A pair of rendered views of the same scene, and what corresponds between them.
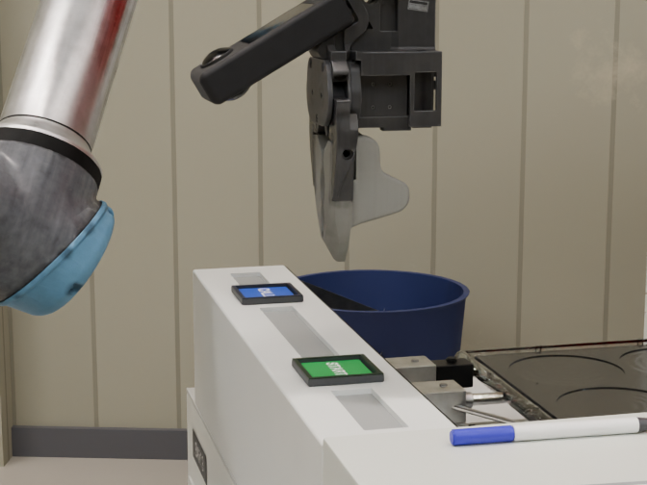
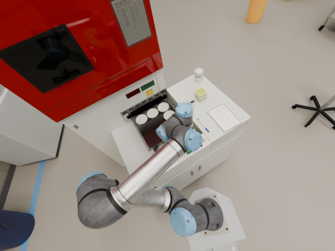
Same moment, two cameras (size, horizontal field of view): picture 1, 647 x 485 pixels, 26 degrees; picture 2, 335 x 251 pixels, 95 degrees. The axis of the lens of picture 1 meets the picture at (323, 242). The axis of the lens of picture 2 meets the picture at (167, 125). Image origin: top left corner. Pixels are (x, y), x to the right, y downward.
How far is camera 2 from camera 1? 1.36 m
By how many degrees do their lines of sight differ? 82
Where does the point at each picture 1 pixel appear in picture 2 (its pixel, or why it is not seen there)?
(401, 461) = (214, 134)
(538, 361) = (149, 141)
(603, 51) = not seen: outside the picture
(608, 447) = (204, 121)
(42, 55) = (155, 197)
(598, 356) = (146, 135)
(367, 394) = not seen: hidden behind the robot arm
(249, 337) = (177, 163)
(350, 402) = not seen: hidden behind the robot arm
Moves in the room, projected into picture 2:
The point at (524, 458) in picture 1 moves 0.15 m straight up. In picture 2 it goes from (209, 126) to (211, 114)
